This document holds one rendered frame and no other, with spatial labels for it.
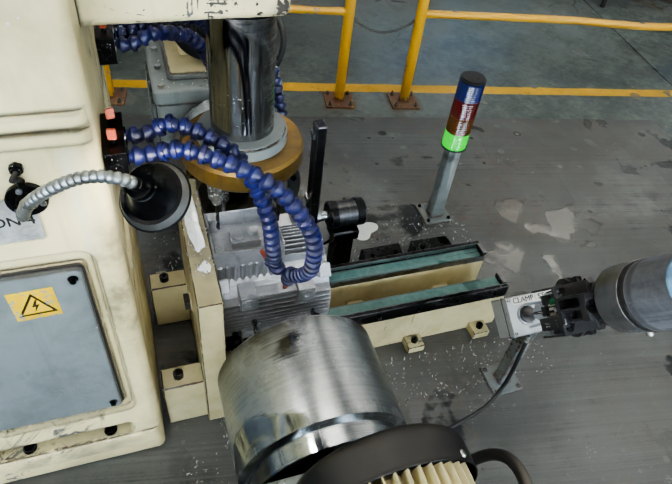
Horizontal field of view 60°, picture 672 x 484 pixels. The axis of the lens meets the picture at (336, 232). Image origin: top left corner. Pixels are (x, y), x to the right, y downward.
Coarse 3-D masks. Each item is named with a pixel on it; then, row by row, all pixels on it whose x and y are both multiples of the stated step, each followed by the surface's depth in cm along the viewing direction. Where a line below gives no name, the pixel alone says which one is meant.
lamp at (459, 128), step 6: (450, 114) 136; (450, 120) 136; (456, 120) 135; (450, 126) 137; (456, 126) 135; (462, 126) 135; (468, 126) 135; (450, 132) 137; (456, 132) 136; (462, 132) 136; (468, 132) 137
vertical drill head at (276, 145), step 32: (224, 32) 69; (256, 32) 70; (224, 64) 72; (256, 64) 73; (224, 96) 75; (256, 96) 76; (224, 128) 79; (256, 128) 79; (288, 128) 87; (192, 160) 80; (256, 160) 80; (288, 160) 82
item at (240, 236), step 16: (256, 208) 102; (208, 224) 99; (224, 224) 102; (240, 224) 103; (256, 224) 103; (224, 240) 100; (240, 240) 98; (256, 240) 99; (224, 256) 94; (240, 256) 95; (256, 256) 96; (224, 272) 97; (240, 272) 98; (256, 272) 99
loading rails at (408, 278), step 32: (384, 256) 127; (416, 256) 129; (448, 256) 130; (480, 256) 131; (352, 288) 125; (384, 288) 128; (416, 288) 132; (448, 288) 123; (480, 288) 123; (384, 320) 118; (416, 320) 122; (448, 320) 127; (480, 320) 131
